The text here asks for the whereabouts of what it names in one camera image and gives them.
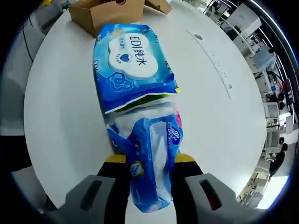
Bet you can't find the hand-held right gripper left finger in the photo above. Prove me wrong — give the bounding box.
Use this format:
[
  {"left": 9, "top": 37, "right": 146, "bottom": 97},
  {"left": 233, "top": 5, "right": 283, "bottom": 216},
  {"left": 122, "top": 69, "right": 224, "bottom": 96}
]
[{"left": 56, "top": 154, "right": 133, "bottom": 224}]

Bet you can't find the blue wet wipes pack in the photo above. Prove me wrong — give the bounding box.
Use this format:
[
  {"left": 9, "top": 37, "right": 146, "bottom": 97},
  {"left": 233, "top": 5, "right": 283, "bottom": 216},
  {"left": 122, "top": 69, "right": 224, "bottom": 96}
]
[{"left": 93, "top": 23, "right": 182, "bottom": 115}]

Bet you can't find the blue soft tissue pack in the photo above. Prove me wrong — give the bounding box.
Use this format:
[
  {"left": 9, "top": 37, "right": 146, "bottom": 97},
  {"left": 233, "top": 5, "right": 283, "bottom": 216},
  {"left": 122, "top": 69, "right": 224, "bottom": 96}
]
[{"left": 105, "top": 109, "right": 185, "bottom": 214}]

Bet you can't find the brown cardboard shoe box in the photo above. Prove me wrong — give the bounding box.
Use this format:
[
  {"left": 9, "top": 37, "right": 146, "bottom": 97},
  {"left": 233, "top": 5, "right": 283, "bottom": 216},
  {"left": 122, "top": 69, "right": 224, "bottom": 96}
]
[{"left": 68, "top": 0, "right": 173, "bottom": 39}]

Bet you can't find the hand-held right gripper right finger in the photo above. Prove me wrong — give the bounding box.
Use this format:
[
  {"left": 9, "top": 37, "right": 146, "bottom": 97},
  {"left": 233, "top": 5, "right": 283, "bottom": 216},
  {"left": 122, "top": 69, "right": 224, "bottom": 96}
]
[{"left": 171, "top": 154, "right": 243, "bottom": 224}]

